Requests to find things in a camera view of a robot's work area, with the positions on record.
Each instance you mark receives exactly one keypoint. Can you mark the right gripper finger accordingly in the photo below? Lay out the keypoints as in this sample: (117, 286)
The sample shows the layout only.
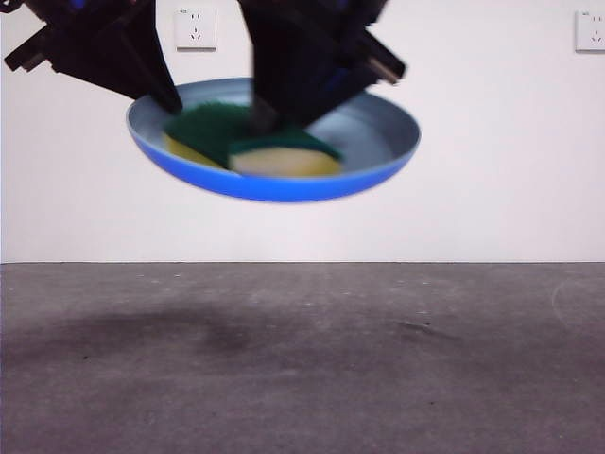
(279, 57)
(326, 94)

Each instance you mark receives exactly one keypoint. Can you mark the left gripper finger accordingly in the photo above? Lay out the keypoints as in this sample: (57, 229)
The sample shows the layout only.
(101, 66)
(153, 66)

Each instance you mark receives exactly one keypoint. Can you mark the yellow sponge with green pad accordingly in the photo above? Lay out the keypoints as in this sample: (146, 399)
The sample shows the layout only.
(288, 163)

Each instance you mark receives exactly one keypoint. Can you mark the blue round plate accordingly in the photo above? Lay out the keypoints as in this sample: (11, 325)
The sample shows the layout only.
(283, 190)

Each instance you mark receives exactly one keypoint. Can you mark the white wall socket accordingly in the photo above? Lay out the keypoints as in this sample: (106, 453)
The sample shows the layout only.
(591, 32)
(196, 29)

